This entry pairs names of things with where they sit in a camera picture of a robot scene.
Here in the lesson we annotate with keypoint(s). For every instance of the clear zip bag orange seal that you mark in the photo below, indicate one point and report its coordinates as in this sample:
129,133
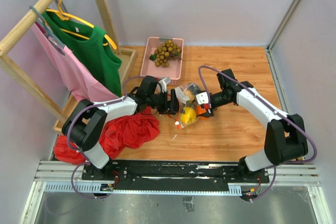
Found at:
183,101

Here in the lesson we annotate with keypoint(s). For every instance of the grey clothes hanger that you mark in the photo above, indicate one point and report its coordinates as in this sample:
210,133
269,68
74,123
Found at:
47,30

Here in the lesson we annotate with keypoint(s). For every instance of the pink shirt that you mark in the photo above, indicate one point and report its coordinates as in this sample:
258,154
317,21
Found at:
75,76

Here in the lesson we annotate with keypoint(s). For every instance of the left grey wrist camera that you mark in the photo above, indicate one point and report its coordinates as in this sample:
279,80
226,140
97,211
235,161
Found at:
163,83

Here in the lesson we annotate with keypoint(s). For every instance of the dark blueberry cluster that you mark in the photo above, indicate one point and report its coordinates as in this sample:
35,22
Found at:
193,88

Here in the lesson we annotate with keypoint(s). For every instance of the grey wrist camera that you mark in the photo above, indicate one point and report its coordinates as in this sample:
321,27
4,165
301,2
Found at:
203,98
163,83

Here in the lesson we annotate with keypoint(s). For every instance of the yellow fake lemon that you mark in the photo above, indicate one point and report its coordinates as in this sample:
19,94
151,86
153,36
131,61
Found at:
188,115

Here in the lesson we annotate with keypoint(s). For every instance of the brown longan fruit bunch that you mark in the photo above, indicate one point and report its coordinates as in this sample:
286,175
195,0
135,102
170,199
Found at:
165,52

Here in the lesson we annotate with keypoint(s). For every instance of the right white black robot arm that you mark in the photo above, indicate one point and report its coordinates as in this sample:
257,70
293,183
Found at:
285,139

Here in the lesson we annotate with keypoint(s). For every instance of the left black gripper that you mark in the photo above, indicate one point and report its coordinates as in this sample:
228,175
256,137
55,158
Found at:
171,107

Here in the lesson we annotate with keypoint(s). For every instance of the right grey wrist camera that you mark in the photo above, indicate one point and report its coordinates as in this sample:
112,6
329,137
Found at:
203,98

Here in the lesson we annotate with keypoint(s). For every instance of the green shirt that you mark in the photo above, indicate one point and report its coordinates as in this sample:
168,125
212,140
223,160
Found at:
103,65

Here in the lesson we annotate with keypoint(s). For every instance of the pink plastic basket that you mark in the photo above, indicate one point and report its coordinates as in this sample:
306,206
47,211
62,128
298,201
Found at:
173,71

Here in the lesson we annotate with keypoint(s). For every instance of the small yellow fake fruit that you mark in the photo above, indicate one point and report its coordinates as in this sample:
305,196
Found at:
189,94

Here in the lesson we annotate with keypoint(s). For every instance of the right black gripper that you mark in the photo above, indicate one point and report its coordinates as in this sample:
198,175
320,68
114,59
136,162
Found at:
209,113

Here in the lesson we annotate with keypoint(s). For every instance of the orange fake orange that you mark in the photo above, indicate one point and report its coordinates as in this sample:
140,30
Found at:
200,111

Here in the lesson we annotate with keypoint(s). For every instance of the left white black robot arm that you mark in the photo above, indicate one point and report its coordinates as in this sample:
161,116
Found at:
85,124

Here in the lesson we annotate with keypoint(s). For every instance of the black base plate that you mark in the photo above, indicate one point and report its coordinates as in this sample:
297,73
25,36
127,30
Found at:
174,175

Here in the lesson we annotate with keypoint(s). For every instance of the yellow clothes hanger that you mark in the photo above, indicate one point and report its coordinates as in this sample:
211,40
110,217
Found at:
75,31

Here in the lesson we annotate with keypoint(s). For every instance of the red cloth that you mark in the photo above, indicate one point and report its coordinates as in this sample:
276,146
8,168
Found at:
127,131

